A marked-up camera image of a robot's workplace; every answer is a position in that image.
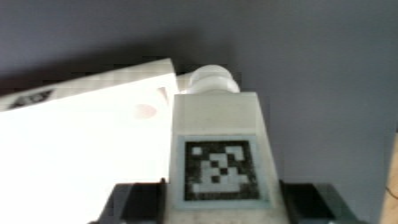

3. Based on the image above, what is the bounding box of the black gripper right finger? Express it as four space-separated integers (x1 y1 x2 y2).
279 181 368 224

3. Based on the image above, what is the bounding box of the white square tabletop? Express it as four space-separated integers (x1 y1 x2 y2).
0 59 178 224

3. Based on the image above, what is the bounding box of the white table leg with tag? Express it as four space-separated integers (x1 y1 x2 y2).
165 65 290 224

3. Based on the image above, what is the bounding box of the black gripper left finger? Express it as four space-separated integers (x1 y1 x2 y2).
87 179 167 224

